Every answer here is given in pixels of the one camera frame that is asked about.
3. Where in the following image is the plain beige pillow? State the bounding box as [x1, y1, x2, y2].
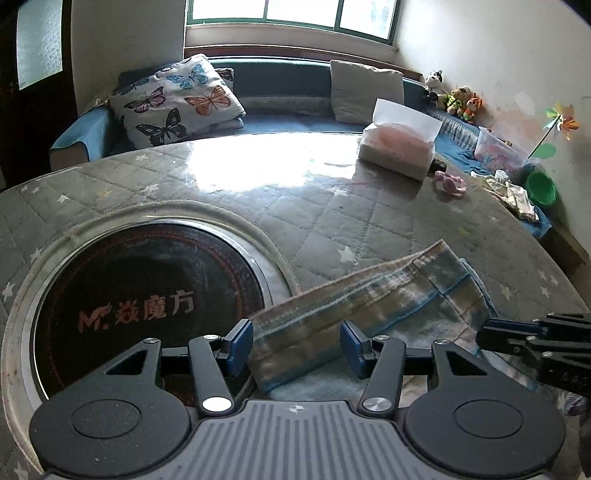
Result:
[329, 59, 406, 125]

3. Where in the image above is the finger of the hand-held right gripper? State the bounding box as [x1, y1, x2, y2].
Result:
[475, 328, 591, 397]
[481, 312, 591, 341]

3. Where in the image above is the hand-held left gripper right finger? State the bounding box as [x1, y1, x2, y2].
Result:
[340, 320, 491, 419]

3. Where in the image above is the pile of small clothes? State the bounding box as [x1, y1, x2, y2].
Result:
[471, 168, 542, 223]

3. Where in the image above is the green framed window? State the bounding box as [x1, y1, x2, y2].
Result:
[185, 0, 400, 48]

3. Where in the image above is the green plastic basin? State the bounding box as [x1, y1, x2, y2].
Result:
[526, 170, 560, 207]

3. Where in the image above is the pink toy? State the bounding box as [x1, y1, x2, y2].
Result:
[431, 169, 468, 198]

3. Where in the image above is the brown green plush toy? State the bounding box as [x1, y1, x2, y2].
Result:
[445, 86, 472, 116]

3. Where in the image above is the white tissue pack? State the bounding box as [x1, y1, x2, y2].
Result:
[358, 98, 443, 182]

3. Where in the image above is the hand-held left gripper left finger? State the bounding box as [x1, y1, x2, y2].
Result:
[104, 319, 254, 417]

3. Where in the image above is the blue sofa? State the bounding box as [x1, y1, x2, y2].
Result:
[50, 56, 552, 236]

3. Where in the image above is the clear plastic storage box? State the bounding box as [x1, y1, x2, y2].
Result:
[473, 126, 539, 175]

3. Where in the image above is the dark wooden door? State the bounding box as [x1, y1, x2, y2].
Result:
[0, 0, 77, 188]

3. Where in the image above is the striped blue beige cloth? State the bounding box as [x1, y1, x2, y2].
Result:
[247, 239, 504, 403]

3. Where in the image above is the round black induction cooktop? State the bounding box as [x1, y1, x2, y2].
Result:
[6, 207, 297, 409]

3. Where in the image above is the colourful pinwheel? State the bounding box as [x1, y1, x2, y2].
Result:
[526, 103, 581, 160]

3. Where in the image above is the butterfly print pillow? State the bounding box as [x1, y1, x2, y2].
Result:
[108, 54, 247, 149]

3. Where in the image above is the cow plush toy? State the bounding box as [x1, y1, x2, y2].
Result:
[423, 69, 445, 101]

